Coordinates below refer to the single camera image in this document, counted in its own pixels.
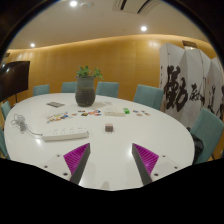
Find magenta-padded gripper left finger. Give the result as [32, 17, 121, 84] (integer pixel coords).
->
[42, 143, 92, 185]

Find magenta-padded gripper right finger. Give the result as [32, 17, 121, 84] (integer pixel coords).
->
[131, 143, 181, 186]

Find white power strip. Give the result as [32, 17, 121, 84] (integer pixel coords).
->
[41, 125, 90, 142]

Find colourful sticker sheet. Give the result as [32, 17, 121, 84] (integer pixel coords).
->
[45, 111, 74, 122]

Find grey flat booklet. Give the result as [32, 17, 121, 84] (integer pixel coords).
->
[46, 101, 66, 109]

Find teal chairs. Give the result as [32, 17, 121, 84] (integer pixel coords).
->
[0, 81, 224, 165]

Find green plant in grey vase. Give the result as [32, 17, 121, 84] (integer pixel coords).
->
[74, 65, 104, 108]

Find white calligraphy folding screen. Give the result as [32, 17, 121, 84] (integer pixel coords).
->
[158, 42, 224, 129]

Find black television on stand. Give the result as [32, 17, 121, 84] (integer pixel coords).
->
[0, 60, 31, 104]

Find round ceiling lights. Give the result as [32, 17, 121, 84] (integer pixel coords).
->
[29, 0, 148, 48]

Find white ceiling air vent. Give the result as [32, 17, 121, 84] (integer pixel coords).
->
[111, 0, 161, 16]

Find round white ceiling sensor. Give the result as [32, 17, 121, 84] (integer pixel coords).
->
[80, 1, 95, 9]

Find white coiled power cable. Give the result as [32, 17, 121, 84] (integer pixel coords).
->
[10, 113, 44, 138]

